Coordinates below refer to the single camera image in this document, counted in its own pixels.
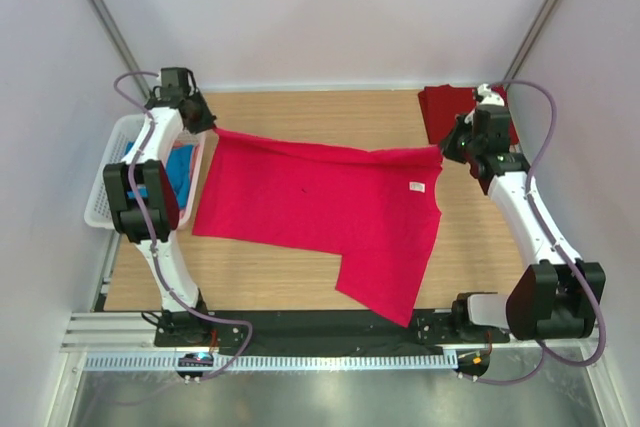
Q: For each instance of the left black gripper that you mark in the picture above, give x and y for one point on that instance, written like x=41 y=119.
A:
x=207 y=121

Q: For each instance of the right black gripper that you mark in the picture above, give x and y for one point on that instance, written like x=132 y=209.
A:
x=448 y=147

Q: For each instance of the magenta pink t shirt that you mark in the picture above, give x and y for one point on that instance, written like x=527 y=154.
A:
x=377 y=210

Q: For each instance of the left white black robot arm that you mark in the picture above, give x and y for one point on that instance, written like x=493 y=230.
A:
x=144 y=207

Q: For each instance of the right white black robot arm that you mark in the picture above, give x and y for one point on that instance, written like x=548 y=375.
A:
x=558 y=293

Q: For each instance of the folded dark red t shirt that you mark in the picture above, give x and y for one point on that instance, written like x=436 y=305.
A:
x=440 y=105

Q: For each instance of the blue t shirt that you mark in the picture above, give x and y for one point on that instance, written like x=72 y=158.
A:
x=142 y=185

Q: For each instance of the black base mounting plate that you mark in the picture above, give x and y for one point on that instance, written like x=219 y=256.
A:
x=321 y=333

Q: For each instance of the left aluminium frame post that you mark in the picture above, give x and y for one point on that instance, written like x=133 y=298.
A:
x=114 y=34

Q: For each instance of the aluminium frame post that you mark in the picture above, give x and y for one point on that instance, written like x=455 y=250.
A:
x=114 y=34
x=541 y=19

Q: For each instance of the right aluminium frame post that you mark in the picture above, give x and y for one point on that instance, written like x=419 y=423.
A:
x=541 y=19

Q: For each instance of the aluminium front rail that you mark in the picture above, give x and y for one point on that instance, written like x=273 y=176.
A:
x=107 y=331

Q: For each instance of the white slotted cable duct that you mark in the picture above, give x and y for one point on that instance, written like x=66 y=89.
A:
x=189 y=362

